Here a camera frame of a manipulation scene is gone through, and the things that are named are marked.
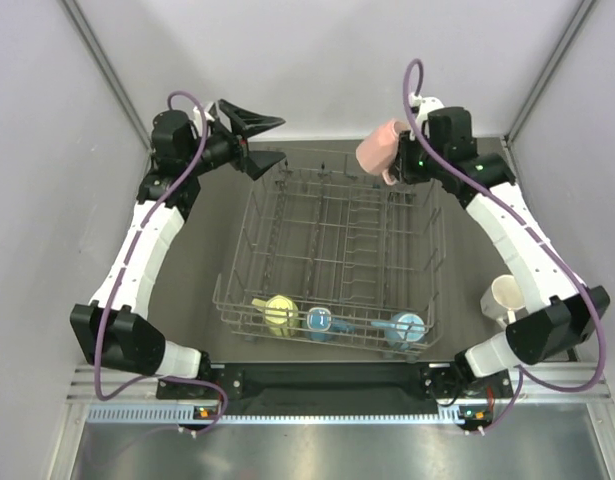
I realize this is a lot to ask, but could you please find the aluminium frame rail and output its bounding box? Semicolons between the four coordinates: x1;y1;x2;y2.
68;362;611;432

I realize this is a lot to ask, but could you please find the purple cable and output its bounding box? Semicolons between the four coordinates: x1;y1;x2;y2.
93;90;229;434
403;58;609;435

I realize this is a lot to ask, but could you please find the grey wire dish rack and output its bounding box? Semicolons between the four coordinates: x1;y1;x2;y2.
213;147;446;361

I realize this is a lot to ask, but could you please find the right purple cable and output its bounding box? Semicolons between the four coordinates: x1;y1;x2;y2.
403;58;609;435

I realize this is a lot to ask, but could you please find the white mug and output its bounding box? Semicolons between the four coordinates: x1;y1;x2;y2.
480;274;525;329

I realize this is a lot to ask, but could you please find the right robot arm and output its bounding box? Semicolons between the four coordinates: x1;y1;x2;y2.
390;96;610;397

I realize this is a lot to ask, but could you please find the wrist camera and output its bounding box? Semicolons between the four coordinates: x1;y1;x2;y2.
408;92;444;131
192;101;219;129

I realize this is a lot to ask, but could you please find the pink mug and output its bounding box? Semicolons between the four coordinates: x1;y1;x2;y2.
355;119;409;186

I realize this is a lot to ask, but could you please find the yellow mug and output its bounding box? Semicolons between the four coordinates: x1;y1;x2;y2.
251;295;299;338

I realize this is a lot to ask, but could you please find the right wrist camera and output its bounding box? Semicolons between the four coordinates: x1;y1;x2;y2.
408;92;444;131

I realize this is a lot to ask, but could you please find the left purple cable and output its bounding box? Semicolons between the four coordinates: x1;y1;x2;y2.
93;90;229;434

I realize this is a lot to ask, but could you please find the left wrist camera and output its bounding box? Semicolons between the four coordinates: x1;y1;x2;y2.
192;101;219;129

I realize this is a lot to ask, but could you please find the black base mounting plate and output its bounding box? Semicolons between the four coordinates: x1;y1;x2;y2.
155;362;512;402

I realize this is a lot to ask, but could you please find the blue floral mug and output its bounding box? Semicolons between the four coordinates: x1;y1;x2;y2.
304;307;355;342

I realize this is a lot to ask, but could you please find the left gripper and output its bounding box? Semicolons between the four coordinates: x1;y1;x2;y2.
183;99;284;179

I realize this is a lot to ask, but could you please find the plain blue mug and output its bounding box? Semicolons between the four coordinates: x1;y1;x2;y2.
371;312;427;351

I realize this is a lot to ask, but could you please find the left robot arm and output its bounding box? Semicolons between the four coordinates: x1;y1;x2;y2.
70;99;285;397

